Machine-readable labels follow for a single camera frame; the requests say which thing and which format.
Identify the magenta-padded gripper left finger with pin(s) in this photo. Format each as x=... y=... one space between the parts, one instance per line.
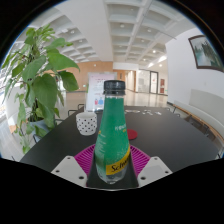
x=85 y=160

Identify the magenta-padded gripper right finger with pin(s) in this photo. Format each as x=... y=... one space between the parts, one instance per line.
x=140 y=161

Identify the green plastic drink bottle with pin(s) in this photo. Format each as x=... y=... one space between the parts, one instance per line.
x=111 y=133

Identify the white dotted cup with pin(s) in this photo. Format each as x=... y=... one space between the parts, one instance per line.
x=86 y=124

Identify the white standing sign display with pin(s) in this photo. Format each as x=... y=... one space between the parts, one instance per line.
x=95 y=90

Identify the dark-framed glass door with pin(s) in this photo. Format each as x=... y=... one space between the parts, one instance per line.
x=153 y=82

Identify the green leafy potted plant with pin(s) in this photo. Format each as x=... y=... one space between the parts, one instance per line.
x=43 y=90

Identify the long white bench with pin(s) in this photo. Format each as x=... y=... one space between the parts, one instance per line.
x=206 y=110

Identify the ceiling lights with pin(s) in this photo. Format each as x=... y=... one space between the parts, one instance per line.
x=162 y=59

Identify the dark-framed landscape picture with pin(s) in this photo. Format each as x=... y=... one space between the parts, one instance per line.
x=206 y=53

